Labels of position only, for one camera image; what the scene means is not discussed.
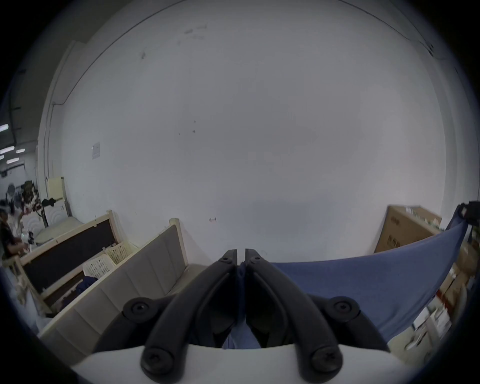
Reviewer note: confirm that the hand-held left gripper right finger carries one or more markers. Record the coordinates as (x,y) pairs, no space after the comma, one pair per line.
(285,300)

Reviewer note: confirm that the white plastic laundry basket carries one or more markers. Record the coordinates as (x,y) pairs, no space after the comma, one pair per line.
(120,253)
(98,265)

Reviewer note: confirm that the beige padded headboard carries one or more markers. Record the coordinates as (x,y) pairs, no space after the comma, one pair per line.
(123,285)

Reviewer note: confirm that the large brown cardboard carton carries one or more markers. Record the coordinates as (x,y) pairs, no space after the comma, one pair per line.
(403,228)

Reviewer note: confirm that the blue garment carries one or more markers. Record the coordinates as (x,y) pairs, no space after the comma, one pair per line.
(375,281)

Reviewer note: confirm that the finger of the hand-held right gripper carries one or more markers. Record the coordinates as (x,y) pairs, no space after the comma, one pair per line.
(469,213)

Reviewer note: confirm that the white paper wall notice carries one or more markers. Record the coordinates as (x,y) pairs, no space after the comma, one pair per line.
(96,150)

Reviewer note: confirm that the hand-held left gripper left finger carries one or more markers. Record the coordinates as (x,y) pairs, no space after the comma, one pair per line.
(195,300)

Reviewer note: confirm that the wooden headboard with dark panel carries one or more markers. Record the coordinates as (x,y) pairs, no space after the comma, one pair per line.
(63,255)

